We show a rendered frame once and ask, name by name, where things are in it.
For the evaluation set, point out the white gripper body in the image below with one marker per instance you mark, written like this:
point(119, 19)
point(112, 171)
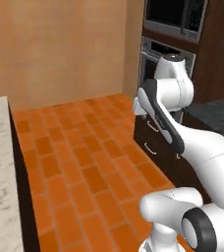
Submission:
point(138, 108)

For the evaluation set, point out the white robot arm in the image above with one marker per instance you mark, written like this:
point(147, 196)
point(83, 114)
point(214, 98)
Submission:
point(212, 157)

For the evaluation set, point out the silver built-in oven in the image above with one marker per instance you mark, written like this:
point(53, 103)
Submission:
point(150, 60)

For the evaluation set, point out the silver microwave oven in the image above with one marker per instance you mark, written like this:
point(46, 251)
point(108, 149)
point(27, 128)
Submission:
point(173, 14)

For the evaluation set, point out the dark brown drawer cabinet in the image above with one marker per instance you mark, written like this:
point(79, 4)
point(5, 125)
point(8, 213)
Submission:
point(156, 164)

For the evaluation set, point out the dark brown tall cabinet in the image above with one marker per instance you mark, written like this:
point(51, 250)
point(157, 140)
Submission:
point(215, 65)

